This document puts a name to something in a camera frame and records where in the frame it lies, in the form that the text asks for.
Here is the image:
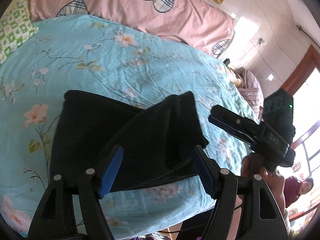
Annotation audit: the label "black fleece pants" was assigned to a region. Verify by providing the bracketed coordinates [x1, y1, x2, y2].
[50, 90, 208, 192]

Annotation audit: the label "white right sleeve forearm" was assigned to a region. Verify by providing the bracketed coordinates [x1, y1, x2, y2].
[283, 208, 292, 235]

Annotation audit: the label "person's right hand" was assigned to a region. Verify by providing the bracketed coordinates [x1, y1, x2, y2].
[241, 156, 286, 217]

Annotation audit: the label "pink striped cloth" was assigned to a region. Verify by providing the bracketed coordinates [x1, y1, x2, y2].
[226, 67, 264, 120]

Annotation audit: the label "person in maroon top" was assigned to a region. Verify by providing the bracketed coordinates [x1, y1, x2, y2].
[284, 176, 314, 208]

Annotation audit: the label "small black device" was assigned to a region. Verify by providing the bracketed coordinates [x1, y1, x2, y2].
[223, 59, 230, 66]

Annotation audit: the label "pink heart-patterned quilt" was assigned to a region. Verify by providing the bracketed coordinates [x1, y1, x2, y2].
[30, 0, 235, 57]

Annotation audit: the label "light blue floral bedsheet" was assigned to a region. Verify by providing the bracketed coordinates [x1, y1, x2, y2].
[1, 15, 254, 236]

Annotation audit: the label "green checkered pillow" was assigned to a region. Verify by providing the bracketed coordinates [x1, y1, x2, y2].
[1, 0, 39, 64]

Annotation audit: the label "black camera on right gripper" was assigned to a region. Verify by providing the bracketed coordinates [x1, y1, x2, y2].
[262, 88, 296, 145]

